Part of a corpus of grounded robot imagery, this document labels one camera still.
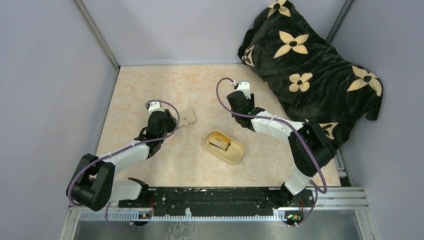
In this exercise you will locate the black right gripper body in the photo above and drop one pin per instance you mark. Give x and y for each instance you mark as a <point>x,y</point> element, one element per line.
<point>251,101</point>

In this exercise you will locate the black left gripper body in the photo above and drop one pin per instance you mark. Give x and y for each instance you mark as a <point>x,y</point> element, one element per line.
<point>170,124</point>

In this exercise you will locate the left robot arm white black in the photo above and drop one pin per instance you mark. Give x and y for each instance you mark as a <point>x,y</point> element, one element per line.
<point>93,183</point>

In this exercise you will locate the gold VIP card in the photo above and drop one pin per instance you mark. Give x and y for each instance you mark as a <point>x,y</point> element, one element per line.
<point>219,140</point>

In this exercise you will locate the beige oval tray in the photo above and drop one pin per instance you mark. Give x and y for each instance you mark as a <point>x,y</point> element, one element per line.
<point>232,155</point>

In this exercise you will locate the black floral blanket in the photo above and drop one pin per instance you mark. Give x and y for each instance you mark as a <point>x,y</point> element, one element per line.
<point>311,80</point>

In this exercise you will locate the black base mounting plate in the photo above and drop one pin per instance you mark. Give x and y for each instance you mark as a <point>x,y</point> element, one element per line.
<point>217,201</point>

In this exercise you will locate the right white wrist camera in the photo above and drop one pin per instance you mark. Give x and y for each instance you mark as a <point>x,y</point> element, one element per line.
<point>244,87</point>

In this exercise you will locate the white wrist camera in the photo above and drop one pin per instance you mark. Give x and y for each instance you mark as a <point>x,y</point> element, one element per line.
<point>244,87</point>
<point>154,106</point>

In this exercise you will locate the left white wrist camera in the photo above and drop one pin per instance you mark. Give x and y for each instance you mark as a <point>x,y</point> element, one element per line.
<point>154,106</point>

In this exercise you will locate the aluminium frame rail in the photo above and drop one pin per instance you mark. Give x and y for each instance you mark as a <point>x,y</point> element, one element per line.
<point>335,199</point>

